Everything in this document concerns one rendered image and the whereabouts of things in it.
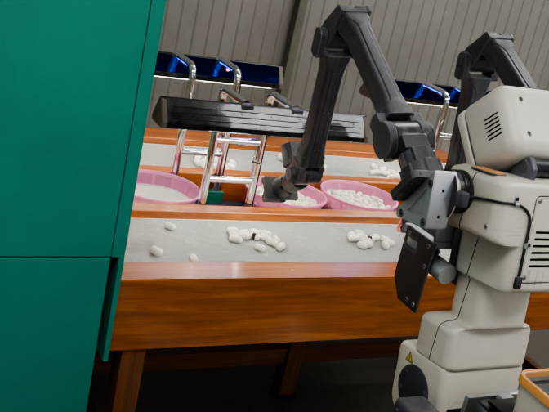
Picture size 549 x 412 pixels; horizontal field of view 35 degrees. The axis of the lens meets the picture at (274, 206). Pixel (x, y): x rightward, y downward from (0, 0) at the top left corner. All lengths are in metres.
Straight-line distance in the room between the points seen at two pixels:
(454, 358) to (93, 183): 0.82
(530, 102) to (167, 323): 0.97
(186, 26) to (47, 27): 2.30
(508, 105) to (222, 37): 2.50
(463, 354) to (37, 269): 0.90
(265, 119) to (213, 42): 1.76
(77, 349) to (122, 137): 0.50
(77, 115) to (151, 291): 0.48
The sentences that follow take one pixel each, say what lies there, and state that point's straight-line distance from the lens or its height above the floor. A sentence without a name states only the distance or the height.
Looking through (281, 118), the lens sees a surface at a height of 1.09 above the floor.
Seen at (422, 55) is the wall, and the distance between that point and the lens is 4.64.
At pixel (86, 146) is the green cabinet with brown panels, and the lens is 1.82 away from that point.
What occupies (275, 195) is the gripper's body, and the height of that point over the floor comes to 0.89.
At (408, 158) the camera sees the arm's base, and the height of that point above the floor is 1.22.
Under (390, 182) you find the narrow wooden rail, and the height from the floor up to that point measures 0.76.
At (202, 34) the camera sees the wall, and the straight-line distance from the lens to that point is 4.04.
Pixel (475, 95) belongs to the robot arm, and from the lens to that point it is 2.29.
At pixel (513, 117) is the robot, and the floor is 1.34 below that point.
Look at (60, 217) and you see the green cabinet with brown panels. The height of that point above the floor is 0.93.
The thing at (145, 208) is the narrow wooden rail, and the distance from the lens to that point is 2.44.
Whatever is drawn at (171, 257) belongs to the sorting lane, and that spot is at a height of 0.74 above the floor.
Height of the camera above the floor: 1.63
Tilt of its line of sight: 19 degrees down
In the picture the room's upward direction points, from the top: 12 degrees clockwise
